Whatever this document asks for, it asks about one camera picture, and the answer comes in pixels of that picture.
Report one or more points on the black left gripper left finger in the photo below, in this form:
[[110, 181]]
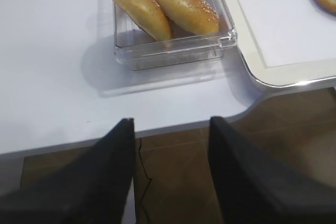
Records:
[[91, 189]]

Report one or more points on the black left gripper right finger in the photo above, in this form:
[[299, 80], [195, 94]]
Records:
[[253, 187]]

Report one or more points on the silver metal tray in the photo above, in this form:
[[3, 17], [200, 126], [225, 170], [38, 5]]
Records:
[[301, 74]]

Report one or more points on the clear plastic bun container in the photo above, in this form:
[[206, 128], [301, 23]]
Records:
[[136, 49]]

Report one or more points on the white tray paper liner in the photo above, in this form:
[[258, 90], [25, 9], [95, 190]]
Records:
[[291, 31]]

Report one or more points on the sesame bun top front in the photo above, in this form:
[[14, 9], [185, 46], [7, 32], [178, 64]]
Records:
[[148, 15]]

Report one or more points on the sesame bun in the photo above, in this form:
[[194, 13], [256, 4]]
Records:
[[148, 15], [194, 16]]

